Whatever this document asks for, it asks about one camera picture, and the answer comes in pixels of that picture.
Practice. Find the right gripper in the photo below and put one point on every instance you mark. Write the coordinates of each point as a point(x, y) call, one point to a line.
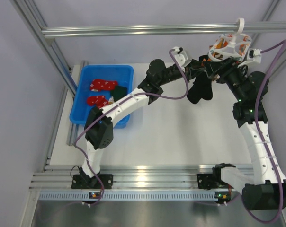
point(224, 68)

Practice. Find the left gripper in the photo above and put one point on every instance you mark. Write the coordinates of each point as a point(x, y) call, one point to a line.
point(194, 68)

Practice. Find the black striped sock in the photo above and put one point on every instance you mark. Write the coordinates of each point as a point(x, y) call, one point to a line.
point(201, 89)

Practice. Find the white round clip hanger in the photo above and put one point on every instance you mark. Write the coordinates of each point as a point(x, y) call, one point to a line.
point(236, 46)

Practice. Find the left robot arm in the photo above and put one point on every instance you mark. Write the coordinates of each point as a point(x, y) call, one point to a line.
point(98, 130)

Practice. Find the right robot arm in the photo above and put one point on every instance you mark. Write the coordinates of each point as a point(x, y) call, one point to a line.
point(266, 190)

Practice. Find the brown patterned sock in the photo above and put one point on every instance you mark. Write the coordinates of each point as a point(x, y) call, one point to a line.
point(219, 45)

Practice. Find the green tree sock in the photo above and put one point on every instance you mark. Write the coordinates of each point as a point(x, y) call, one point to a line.
point(118, 92)

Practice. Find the red snowflake sock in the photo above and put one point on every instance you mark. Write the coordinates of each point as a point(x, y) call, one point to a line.
point(99, 85)

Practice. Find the red santa sock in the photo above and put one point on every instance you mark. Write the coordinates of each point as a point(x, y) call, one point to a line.
point(98, 101)

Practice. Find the blue plastic bin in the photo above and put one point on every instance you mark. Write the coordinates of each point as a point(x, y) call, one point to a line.
point(123, 74)

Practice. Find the short aluminium profile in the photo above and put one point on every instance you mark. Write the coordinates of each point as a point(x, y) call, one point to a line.
point(77, 110)

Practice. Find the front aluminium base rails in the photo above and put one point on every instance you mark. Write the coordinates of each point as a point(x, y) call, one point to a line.
point(137, 177)

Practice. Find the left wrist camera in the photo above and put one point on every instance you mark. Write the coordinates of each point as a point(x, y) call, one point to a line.
point(180, 56)

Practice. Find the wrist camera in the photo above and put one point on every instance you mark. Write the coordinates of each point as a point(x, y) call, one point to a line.
point(253, 58)
point(180, 56)

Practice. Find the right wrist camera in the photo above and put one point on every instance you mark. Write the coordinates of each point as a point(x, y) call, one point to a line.
point(253, 58)

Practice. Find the horizontal aluminium rail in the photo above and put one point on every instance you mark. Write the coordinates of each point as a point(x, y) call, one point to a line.
point(191, 29)

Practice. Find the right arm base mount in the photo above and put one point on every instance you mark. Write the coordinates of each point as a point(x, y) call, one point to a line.
point(209, 181)

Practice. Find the slotted cable duct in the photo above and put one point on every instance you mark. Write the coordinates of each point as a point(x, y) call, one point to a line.
point(135, 196)

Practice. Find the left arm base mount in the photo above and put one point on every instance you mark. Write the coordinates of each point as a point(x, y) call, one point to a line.
point(84, 182)

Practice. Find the aluminium frame post left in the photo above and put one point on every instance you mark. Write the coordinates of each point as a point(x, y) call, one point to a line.
point(33, 19)

